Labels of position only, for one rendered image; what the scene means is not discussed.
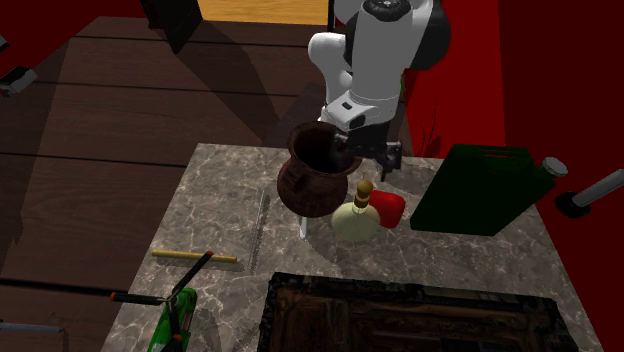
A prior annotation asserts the grey rod with black base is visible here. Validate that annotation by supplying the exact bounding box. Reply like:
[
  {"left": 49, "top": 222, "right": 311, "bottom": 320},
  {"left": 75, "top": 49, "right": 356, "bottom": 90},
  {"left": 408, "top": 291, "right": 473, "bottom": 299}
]
[{"left": 554, "top": 168, "right": 624, "bottom": 220}]

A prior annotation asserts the dark patterned robot stand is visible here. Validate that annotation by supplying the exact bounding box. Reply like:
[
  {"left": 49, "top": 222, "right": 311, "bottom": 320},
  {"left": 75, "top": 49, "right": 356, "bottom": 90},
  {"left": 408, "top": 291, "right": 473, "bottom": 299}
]
[{"left": 257, "top": 271, "right": 582, "bottom": 352}]

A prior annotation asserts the green tool with black rods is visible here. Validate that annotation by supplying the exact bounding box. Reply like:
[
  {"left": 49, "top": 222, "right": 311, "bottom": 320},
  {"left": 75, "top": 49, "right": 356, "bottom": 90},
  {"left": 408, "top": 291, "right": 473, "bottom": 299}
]
[{"left": 108, "top": 250, "right": 216, "bottom": 352}]

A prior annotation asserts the yellow wooden stick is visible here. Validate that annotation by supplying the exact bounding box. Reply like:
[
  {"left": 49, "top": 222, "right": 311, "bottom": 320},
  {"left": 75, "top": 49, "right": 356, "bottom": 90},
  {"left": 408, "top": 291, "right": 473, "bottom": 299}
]
[{"left": 150, "top": 248, "right": 239, "bottom": 265}]

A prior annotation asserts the red cup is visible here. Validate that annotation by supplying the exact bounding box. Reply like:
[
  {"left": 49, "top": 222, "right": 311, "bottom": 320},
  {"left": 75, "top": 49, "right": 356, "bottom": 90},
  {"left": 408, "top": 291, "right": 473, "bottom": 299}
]
[{"left": 368, "top": 189, "right": 407, "bottom": 230}]

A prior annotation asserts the cream bottle with brown cork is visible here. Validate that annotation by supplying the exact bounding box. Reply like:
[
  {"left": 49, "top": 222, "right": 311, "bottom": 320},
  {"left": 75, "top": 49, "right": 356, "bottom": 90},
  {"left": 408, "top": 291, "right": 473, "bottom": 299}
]
[{"left": 330, "top": 175, "right": 382, "bottom": 243}]

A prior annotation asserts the grey box-shaped object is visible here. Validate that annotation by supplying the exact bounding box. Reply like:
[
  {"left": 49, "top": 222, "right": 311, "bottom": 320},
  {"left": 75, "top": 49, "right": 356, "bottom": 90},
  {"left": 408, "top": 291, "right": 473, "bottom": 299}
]
[{"left": 0, "top": 65, "right": 39, "bottom": 97}]

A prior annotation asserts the dark brown clay vase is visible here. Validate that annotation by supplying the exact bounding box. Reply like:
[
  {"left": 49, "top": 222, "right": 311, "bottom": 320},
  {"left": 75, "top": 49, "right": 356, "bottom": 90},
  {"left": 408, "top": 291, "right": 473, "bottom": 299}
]
[{"left": 276, "top": 121, "right": 364, "bottom": 219}]

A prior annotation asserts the dark green canister grey cap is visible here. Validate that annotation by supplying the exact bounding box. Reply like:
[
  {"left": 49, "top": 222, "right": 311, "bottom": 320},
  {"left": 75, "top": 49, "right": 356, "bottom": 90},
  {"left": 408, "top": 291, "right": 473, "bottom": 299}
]
[{"left": 409, "top": 143, "right": 570, "bottom": 238}]

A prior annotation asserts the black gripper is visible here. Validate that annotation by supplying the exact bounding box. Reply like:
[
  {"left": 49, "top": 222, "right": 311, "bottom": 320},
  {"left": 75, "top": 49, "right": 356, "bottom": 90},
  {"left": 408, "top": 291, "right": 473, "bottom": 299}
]
[{"left": 335, "top": 119, "right": 404, "bottom": 183}]

